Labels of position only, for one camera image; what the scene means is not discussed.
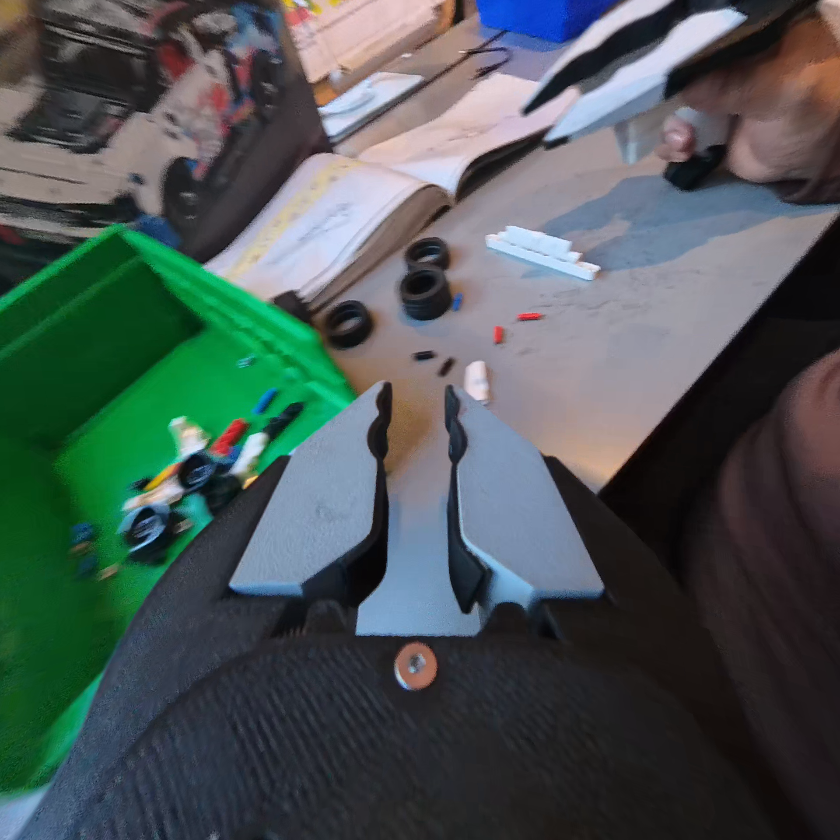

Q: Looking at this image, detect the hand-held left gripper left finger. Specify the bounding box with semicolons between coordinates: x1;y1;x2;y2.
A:
228;381;393;610

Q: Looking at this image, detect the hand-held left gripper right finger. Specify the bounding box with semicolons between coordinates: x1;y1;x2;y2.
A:
444;385;606;616

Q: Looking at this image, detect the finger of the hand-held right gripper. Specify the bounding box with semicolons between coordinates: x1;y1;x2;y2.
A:
543;8;749;144
521;0;716;116

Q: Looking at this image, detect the long white brick beam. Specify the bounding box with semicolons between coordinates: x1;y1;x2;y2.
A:
486;225;601;282

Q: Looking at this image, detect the green storage bin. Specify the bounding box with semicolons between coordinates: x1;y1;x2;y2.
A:
0;223;358;798

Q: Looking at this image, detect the grey desk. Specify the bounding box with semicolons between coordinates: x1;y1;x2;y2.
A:
197;13;840;637

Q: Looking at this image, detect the person's right hand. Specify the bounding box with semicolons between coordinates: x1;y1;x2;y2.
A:
656;10;840;204

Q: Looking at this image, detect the blue storage bin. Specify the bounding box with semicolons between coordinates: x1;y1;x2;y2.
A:
476;0;621;43

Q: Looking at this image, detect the red angled brick beam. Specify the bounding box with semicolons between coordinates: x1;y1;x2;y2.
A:
210;419;250;457

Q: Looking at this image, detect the pile of loose brick pieces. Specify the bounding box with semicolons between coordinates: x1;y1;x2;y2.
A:
69;387;306;581

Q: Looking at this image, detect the narrow black rubber tire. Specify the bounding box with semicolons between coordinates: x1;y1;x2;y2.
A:
403;236;452;271
323;300;375;350

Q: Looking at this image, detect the wide black rubber tire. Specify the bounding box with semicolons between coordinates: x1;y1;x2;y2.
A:
272;290;315;324
399;268;452;321

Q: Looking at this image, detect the white tray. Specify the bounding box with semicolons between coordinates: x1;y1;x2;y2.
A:
318;71;427;142

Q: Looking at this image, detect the clipped paper sheet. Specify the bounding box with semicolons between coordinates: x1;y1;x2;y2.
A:
282;0;454;83

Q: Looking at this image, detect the person's torso in brown shirt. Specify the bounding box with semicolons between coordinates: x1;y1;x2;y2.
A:
682;348;840;840

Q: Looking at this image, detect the open instruction booklet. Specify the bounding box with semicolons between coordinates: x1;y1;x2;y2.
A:
206;72;581;309

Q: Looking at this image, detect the race car print box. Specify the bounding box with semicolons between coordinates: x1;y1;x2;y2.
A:
0;0;329;263

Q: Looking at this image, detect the black usb cable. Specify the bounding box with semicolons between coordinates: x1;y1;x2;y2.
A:
459;45;513;81

